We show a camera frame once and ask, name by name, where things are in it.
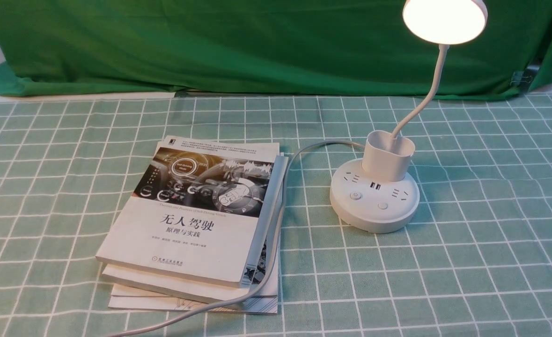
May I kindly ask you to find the white desk lamp power strip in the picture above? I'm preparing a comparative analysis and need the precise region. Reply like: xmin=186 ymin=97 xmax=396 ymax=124
xmin=330 ymin=0 xmax=488 ymax=233

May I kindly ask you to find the top white driving book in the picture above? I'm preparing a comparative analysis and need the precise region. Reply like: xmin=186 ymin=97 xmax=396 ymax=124
xmin=96 ymin=135 xmax=281 ymax=288

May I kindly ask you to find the middle white book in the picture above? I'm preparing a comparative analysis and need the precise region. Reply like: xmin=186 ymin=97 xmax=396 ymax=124
xmin=101 ymin=151 xmax=289 ymax=305

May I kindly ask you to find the green backdrop cloth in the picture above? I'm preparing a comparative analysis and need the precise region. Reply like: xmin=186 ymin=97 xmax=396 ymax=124
xmin=0 ymin=0 xmax=552 ymax=101

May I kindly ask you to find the bottom white book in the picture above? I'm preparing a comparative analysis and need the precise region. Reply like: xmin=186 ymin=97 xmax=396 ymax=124
xmin=108 ymin=234 xmax=280 ymax=315

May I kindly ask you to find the green checked tablecloth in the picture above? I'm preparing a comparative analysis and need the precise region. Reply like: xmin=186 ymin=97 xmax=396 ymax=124
xmin=0 ymin=94 xmax=552 ymax=337

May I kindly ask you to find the metal binder clip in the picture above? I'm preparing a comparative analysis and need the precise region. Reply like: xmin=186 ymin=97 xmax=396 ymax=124
xmin=509 ymin=64 xmax=540 ymax=95

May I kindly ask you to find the white power cable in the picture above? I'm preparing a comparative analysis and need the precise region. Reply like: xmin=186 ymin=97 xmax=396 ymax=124
xmin=102 ymin=140 xmax=366 ymax=337

